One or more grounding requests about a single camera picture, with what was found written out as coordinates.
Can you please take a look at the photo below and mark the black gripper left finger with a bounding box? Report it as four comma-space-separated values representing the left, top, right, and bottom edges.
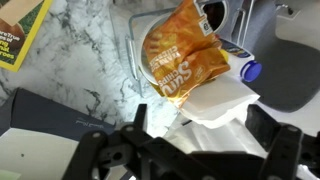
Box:
61, 103, 188, 180

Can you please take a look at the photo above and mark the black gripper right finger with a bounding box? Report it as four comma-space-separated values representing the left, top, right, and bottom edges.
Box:
245, 103, 320, 180

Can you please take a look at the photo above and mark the orange chip packet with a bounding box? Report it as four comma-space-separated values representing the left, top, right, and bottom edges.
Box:
142, 0, 232, 108

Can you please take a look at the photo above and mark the dark grey office chair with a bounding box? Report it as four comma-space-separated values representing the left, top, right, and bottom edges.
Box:
219, 0, 320, 113

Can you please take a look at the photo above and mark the navy cardboard box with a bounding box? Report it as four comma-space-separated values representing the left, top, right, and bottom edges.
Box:
0, 87, 116, 180

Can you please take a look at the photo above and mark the yellow dog book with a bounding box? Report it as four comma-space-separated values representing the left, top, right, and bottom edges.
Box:
0, 0, 54, 73

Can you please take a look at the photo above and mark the long flat wooden block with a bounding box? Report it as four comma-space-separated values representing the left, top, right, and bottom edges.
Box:
0, 0, 44, 27

